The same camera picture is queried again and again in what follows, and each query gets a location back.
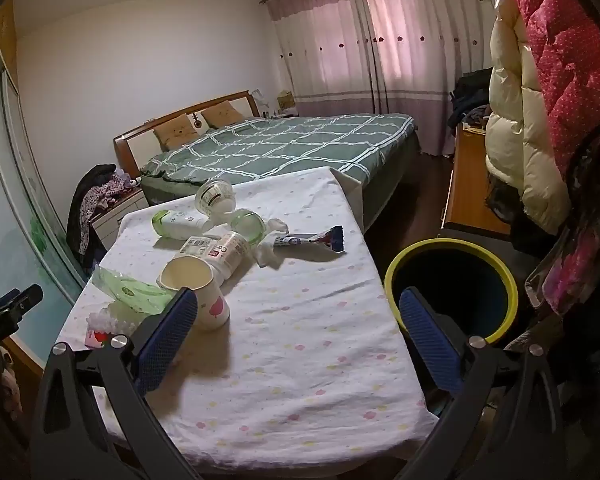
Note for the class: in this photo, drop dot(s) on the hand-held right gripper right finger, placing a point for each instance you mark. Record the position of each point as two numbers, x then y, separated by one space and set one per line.
427 340

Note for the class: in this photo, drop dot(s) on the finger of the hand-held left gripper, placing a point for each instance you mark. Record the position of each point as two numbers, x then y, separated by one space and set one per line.
10 305

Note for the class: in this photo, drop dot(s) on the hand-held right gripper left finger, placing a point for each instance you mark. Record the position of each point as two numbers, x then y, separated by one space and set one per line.
167 340

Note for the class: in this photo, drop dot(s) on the green plastic wrapper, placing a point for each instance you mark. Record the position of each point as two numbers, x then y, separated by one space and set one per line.
135 295

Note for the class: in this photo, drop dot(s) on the paper cup with pink apple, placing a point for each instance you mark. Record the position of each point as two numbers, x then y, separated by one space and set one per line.
212 305

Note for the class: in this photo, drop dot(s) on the small tissue packet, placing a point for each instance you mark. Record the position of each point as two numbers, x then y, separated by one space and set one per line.
102 330

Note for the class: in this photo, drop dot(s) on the dark bin with yellow rim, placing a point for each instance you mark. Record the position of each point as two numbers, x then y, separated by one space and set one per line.
460 280

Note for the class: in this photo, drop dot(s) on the small white red-labelled bottle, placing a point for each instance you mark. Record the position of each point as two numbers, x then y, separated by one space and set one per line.
230 255

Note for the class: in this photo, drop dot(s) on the green and white bottle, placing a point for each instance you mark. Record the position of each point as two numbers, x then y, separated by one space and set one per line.
177 227

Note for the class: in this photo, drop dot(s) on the white paper tissue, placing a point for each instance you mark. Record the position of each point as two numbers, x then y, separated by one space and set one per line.
269 255

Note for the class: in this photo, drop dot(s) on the blue and white toothpaste tube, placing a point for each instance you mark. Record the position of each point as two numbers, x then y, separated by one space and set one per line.
325 239

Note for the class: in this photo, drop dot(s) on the small tan carton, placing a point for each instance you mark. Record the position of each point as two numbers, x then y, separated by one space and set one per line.
214 195

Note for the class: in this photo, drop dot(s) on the sliding wardrobe door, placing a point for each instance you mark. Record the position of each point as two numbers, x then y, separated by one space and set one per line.
10 210

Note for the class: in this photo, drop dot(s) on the white dotted tablecloth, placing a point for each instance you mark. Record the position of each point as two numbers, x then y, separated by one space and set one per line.
290 360

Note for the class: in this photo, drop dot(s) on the white nightstand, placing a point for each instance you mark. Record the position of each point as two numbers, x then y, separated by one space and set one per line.
112 220

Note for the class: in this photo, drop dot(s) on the clothes heap on nightstand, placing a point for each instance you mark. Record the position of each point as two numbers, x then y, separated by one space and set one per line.
87 195

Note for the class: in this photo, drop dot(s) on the wooden cabinet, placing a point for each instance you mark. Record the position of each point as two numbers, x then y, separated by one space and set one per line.
472 185

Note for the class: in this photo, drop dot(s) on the floral cloth in clear bag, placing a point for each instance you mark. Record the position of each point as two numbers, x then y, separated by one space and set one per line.
580 265

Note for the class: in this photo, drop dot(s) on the wooden bed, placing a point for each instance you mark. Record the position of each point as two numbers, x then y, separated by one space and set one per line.
135 147

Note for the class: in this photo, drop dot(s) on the brown bear pillow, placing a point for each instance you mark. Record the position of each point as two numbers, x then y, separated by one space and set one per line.
175 132
222 114

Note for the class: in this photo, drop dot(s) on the green plaid blanket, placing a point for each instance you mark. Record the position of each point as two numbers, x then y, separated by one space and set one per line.
290 145

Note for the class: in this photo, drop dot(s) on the cream puffer jacket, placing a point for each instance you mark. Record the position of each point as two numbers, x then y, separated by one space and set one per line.
520 125

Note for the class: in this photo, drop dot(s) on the pile of dark clothes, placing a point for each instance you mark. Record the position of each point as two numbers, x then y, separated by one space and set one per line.
470 95

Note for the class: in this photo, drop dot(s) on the yellow tissue box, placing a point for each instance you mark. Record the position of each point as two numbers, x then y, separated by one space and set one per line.
286 101

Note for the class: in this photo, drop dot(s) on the pink and white curtain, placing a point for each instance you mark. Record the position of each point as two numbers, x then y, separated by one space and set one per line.
380 35

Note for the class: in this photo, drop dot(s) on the red dotted quilted jacket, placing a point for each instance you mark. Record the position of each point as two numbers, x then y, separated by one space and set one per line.
570 60

